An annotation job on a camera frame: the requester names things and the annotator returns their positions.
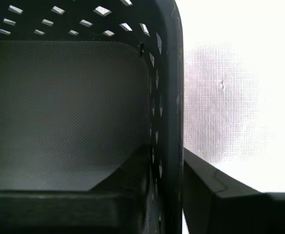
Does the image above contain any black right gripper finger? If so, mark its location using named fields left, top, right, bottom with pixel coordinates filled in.
left=0, top=143, right=162, bottom=234
left=182, top=148, right=285, bottom=234

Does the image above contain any black perforated plastic basket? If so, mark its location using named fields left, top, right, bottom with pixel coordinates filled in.
left=0, top=0, right=185, bottom=234

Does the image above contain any white woven table cloth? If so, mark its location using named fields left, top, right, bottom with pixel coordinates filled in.
left=173, top=0, right=285, bottom=234

